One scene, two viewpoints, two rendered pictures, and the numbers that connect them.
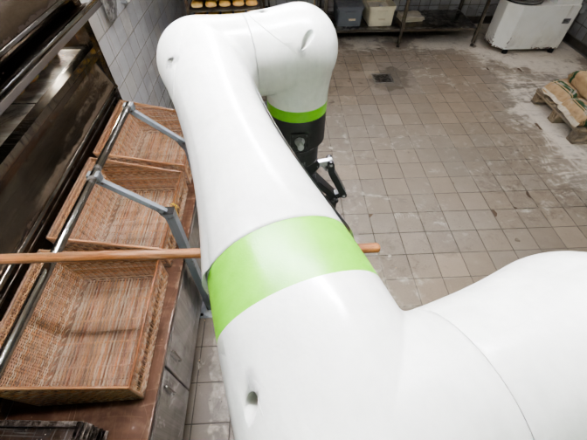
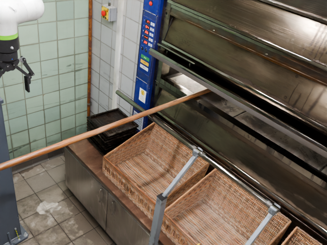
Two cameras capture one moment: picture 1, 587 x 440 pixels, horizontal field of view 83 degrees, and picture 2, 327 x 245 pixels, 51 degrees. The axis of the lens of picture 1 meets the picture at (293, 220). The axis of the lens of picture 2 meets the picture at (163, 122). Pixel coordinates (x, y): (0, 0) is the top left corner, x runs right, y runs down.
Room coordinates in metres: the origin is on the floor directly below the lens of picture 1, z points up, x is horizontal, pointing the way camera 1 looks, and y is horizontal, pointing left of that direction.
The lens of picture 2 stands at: (1.80, -0.41, 2.27)
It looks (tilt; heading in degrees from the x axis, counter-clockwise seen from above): 34 degrees down; 135
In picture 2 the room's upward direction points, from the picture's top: 9 degrees clockwise
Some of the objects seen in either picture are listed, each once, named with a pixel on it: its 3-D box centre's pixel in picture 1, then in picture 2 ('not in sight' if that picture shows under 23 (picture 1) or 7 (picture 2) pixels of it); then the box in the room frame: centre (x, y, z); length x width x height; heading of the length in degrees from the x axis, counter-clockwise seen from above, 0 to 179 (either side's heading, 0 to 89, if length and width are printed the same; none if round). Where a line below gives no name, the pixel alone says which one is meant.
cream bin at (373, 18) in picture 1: (377, 10); not in sight; (5.17, -1.16, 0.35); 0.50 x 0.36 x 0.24; 4
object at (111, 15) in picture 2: not in sight; (108, 12); (-0.38, 1.02, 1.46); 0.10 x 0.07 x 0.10; 3
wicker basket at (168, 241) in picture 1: (128, 209); (222, 224); (1.15, 0.86, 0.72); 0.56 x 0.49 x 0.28; 3
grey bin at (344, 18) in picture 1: (347, 10); not in sight; (5.15, -0.74, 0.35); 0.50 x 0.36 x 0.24; 3
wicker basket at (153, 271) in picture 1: (88, 319); (154, 166); (0.55, 0.83, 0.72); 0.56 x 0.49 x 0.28; 4
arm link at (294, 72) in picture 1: (292, 61); (4, 17); (0.47, 0.00, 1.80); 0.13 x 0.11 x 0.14; 110
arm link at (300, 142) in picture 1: (296, 125); (5, 42); (0.46, -0.01, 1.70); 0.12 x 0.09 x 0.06; 5
